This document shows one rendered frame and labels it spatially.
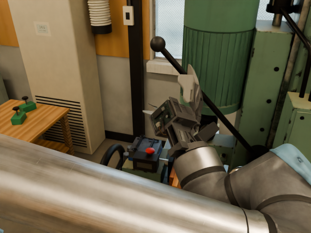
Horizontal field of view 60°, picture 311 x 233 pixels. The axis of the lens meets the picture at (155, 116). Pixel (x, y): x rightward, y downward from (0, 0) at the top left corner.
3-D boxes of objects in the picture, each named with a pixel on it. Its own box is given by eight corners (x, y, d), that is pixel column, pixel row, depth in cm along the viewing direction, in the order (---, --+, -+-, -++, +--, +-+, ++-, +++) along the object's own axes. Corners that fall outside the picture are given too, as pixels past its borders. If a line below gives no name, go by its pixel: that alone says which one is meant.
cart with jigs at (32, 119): (25, 148, 256) (7, 87, 224) (79, 159, 242) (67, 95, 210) (-35, 199, 202) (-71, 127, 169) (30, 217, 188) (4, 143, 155)
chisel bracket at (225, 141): (189, 150, 93) (191, 129, 89) (231, 156, 90) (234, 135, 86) (186, 163, 87) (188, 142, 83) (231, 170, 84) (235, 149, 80)
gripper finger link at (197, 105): (201, 82, 57) (195, 123, 56) (205, 84, 58) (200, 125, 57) (184, 84, 61) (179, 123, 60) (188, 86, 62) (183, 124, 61)
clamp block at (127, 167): (135, 161, 106) (134, 142, 101) (169, 166, 103) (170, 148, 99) (122, 187, 94) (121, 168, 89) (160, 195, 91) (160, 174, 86)
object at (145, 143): (136, 145, 100) (135, 132, 97) (164, 149, 98) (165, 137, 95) (124, 168, 89) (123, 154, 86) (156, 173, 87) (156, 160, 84)
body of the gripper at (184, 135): (169, 92, 55) (190, 142, 49) (195, 102, 61) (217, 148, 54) (146, 114, 59) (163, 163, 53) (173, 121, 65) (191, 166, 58)
